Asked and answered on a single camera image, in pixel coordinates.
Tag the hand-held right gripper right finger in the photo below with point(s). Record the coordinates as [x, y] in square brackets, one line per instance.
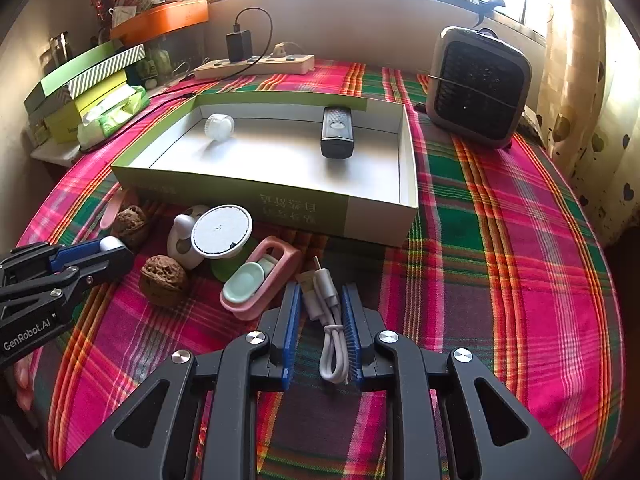
[352, 340]

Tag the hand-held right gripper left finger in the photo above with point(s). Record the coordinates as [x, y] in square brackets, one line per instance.
[286, 340]

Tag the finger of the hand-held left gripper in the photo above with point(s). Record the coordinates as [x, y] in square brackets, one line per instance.
[107, 265]
[75, 254]

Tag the small white rounded object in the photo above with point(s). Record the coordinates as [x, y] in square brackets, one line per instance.
[112, 245]

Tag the brown walnut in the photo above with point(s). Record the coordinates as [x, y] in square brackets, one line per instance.
[164, 281]
[131, 225]

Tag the pink plastic holder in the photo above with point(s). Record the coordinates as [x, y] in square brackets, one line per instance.
[281, 259]

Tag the green and white cardboard box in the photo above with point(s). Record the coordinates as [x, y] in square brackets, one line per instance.
[300, 170]

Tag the person's left hand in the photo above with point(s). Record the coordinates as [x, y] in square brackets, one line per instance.
[22, 375]

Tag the pink spoon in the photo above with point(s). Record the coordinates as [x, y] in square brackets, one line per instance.
[111, 215]

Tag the white mushroom-shaped ornament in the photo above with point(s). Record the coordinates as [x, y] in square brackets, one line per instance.
[179, 240]

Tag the white round disc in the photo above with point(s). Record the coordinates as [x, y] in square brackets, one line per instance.
[222, 230]

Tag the yellow-green box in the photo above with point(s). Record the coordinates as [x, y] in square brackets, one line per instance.
[65, 120]

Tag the plaid tablecloth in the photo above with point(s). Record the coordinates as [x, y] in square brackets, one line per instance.
[475, 260]

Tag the green tissue pack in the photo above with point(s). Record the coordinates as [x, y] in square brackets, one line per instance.
[117, 112]

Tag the white round cap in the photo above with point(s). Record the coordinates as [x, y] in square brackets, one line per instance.
[219, 127]

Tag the striped box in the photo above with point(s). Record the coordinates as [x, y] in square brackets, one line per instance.
[110, 67]

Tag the black handheld device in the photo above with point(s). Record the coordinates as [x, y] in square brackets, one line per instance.
[336, 132]

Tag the beige power strip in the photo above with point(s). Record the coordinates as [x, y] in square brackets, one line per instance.
[250, 67]

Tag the orange box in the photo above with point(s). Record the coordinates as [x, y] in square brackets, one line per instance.
[165, 20]

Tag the black charger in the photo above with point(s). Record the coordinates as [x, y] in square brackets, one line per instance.
[239, 46]

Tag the white plug adapter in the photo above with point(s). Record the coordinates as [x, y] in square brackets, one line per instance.
[281, 51]

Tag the grey space heater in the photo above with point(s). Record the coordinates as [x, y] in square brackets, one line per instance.
[475, 85]

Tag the beige heart-print curtain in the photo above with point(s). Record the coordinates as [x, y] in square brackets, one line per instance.
[585, 110]

